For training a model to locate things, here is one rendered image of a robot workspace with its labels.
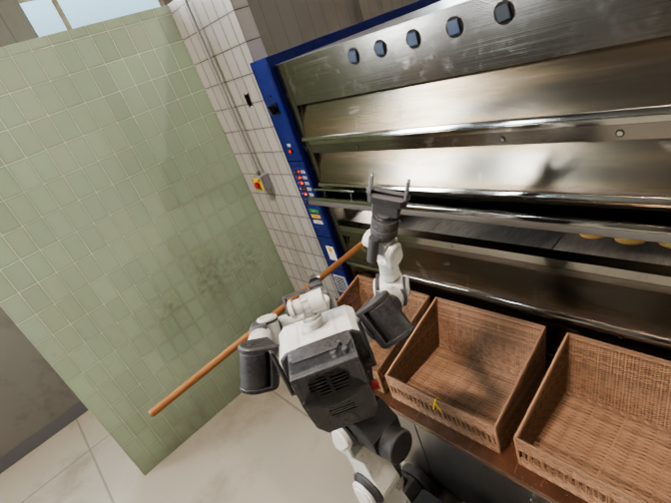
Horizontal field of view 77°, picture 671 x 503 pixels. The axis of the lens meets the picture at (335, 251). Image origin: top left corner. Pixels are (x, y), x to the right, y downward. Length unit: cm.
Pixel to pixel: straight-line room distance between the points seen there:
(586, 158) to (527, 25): 44
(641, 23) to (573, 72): 19
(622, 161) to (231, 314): 259
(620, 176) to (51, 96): 262
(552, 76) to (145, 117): 223
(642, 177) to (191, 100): 246
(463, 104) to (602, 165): 49
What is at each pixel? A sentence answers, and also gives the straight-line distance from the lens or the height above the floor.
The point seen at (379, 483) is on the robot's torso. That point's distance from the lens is 181.
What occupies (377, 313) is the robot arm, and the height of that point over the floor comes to 139.
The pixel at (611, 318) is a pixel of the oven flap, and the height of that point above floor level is 97.
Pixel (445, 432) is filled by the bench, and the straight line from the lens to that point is 198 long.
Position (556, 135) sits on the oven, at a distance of 154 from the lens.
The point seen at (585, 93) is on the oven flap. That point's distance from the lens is 147.
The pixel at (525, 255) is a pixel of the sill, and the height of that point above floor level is 117.
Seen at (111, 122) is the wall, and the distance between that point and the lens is 284.
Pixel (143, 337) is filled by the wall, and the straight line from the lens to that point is 304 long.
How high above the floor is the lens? 215
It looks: 26 degrees down
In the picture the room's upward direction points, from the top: 20 degrees counter-clockwise
